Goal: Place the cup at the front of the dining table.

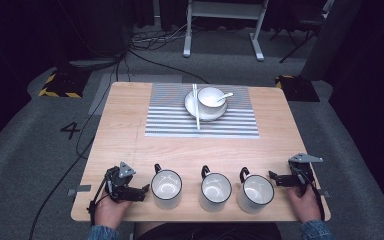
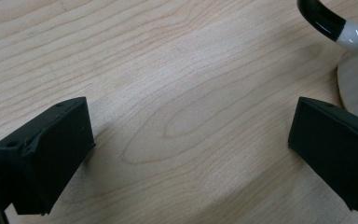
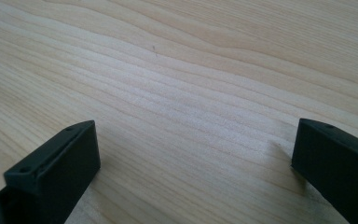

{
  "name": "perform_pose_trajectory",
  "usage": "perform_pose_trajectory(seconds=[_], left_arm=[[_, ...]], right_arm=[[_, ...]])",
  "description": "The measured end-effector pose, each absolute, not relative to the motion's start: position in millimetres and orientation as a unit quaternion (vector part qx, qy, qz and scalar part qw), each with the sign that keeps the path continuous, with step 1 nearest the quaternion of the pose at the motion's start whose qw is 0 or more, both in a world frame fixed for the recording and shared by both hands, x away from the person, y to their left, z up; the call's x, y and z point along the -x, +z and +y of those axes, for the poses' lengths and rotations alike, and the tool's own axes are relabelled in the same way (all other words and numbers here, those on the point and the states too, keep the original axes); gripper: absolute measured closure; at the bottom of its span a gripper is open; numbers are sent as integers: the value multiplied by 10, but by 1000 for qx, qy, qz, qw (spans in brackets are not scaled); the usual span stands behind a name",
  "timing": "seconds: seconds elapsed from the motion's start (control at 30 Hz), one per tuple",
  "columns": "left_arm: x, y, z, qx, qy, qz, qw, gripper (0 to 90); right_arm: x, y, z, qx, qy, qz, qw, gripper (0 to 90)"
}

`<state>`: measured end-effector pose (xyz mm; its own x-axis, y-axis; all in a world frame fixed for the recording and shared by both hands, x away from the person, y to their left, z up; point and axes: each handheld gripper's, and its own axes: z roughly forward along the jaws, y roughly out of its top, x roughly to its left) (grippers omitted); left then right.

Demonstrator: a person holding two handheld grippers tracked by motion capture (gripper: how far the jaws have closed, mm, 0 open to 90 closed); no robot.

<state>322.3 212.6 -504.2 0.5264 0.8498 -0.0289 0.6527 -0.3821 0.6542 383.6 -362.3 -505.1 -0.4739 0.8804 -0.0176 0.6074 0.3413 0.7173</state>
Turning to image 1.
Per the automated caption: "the person's right hand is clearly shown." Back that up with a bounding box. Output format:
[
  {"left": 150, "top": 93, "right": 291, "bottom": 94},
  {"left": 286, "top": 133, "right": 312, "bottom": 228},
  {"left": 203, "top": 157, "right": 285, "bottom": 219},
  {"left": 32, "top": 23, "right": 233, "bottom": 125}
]
[{"left": 286, "top": 184, "right": 323, "bottom": 224}]

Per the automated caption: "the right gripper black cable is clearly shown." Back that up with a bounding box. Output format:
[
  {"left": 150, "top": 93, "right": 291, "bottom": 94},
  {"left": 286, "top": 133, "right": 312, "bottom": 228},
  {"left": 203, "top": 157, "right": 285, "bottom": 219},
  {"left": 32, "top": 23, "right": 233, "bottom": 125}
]
[{"left": 296, "top": 169, "right": 327, "bottom": 222}]

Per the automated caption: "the white bowl dark rim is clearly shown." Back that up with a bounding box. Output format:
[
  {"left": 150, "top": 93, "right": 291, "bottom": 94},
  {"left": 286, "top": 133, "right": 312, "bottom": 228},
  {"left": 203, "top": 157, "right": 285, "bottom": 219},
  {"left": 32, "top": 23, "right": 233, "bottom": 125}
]
[{"left": 197, "top": 86, "right": 228, "bottom": 116}]

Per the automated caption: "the white mug black rim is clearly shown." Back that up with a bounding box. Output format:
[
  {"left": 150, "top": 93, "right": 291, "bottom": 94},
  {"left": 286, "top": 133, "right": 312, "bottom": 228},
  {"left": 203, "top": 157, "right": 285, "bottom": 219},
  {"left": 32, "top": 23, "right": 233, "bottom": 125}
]
[
  {"left": 236, "top": 166, "right": 276, "bottom": 215},
  {"left": 150, "top": 163, "right": 184, "bottom": 210},
  {"left": 198, "top": 165, "right": 233, "bottom": 213}
]

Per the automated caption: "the bundle of floor cables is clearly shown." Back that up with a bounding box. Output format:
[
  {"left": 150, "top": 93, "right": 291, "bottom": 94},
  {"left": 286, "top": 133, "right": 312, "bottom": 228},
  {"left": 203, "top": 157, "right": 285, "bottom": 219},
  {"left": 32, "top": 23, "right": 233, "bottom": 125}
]
[{"left": 128, "top": 19, "right": 194, "bottom": 52}]

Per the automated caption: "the white plate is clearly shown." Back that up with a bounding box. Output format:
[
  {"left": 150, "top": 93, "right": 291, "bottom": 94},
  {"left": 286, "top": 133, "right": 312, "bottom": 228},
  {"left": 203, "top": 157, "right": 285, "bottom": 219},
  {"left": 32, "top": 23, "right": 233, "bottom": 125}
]
[{"left": 184, "top": 89, "right": 229, "bottom": 122}]

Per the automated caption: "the white metal desk frame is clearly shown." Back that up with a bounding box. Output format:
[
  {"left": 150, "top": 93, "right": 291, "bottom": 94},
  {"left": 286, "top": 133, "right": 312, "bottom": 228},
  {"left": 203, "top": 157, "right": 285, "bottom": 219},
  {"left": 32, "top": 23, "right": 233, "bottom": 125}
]
[{"left": 182, "top": 0, "right": 271, "bottom": 62}]

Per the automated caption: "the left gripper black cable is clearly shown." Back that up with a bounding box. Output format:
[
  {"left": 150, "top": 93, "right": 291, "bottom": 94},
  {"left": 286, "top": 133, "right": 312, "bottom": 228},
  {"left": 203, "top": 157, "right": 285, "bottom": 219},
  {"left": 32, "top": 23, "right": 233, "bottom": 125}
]
[{"left": 86, "top": 175, "right": 115, "bottom": 228}]

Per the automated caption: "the white chopstick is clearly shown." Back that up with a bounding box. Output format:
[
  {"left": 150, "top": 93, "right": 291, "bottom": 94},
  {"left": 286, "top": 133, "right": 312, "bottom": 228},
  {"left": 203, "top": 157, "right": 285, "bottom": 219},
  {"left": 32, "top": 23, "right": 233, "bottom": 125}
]
[
  {"left": 194, "top": 83, "right": 202, "bottom": 131},
  {"left": 191, "top": 83, "right": 198, "bottom": 111}
]

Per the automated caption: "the long black floor cable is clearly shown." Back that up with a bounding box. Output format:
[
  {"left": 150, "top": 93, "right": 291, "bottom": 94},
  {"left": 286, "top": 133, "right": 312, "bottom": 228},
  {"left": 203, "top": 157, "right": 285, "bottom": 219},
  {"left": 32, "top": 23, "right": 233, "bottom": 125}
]
[{"left": 28, "top": 53, "right": 129, "bottom": 240}]

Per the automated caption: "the grey striped placemat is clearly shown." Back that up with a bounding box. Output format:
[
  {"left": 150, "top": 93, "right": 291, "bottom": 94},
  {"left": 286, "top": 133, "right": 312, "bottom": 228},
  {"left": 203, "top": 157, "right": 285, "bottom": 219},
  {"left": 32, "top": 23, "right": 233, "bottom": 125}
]
[{"left": 144, "top": 82, "right": 261, "bottom": 140}]

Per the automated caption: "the yellow black striped base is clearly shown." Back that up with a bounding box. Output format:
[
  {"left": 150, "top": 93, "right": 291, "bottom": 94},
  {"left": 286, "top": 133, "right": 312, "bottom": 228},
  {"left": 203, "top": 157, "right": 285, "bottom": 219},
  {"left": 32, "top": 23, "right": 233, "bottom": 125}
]
[
  {"left": 37, "top": 67, "right": 92, "bottom": 100},
  {"left": 274, "top": 74, "right": 321, "bottom": 103}
]

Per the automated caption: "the white spoon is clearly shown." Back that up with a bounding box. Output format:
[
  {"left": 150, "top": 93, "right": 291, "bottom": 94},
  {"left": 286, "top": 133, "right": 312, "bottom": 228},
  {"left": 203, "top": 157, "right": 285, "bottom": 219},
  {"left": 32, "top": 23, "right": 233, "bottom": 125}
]
[{"left": 216, "top": 92, "right": 235, "bottom": 103}]

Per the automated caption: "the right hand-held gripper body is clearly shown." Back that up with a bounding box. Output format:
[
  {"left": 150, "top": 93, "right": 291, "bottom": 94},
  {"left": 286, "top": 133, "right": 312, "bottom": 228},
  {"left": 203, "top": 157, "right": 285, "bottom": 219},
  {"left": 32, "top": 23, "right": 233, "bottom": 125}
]
[{"left": 287, "top": 152, "right": 324, "bottom": 196}]

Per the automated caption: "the black folding chair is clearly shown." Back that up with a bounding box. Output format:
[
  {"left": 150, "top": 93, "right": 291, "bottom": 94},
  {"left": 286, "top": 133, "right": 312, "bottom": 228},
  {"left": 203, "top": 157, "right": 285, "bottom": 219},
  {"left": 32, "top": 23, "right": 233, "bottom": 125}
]
[{"left": 269, "top": 0, "right": 336, "bottom": 64}]

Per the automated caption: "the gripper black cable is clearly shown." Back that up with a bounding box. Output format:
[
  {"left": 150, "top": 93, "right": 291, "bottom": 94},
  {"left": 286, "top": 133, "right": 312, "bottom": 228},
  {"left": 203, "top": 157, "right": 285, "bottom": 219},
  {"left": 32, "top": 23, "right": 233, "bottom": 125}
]
[
  {"left": 296, "top": 169, "right": 327, "bottom": 222},
  {"left": 86, "top": 175, "right": 115, "bottom": 228}
]

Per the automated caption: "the person's left hand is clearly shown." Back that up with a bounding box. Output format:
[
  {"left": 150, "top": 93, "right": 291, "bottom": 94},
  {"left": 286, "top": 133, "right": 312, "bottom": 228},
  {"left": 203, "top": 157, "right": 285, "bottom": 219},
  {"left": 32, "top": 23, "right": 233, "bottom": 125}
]
[{"left": 93, "top": 194, "right": 134, "bottom": 231}]

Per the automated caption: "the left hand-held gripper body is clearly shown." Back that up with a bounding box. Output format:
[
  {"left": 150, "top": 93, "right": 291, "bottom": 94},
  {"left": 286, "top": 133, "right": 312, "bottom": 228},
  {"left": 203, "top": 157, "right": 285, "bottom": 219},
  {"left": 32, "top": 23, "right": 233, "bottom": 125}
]
[{"left": 104, "top": 161, "right": 137, "bottom": 203}]

